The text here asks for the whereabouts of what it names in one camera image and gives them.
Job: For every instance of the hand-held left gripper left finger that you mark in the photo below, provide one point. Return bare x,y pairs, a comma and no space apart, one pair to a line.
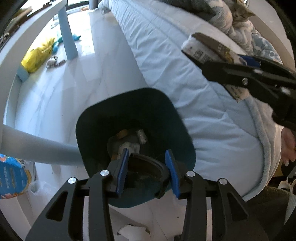
122,171

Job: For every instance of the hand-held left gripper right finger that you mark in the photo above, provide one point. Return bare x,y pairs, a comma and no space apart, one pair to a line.
172,173

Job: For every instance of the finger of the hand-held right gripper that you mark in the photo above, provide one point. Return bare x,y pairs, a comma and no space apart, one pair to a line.
249,60
222,71

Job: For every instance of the black and white tissue packet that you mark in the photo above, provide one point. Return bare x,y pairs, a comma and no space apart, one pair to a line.
203,49

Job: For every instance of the black waste bin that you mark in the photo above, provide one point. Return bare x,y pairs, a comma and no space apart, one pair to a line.
97,129

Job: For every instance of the person's right hand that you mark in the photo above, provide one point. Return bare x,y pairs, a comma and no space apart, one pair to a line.
289,143

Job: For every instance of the blue patterned fleece blanket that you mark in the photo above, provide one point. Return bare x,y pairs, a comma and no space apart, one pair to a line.
261,41

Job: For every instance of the grey cat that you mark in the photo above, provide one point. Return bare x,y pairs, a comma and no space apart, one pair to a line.
239,12

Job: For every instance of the crumpled white paper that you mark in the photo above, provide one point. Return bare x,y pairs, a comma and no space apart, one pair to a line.
131,234

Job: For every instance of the dark grey fuzzy cloth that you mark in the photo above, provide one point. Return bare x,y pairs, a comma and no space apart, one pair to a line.
261,208

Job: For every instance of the blue printed bag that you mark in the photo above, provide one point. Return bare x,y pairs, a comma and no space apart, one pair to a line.
13,176

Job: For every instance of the small grey toy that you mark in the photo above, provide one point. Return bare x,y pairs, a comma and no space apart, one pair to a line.
52,63

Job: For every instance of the yellow plastic bag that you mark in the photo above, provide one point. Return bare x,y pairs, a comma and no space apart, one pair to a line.
38,56

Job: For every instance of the teal plush toy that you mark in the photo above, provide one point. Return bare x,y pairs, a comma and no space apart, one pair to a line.
56,45

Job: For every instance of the light blue table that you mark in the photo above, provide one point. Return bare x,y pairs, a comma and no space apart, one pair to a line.
68,34

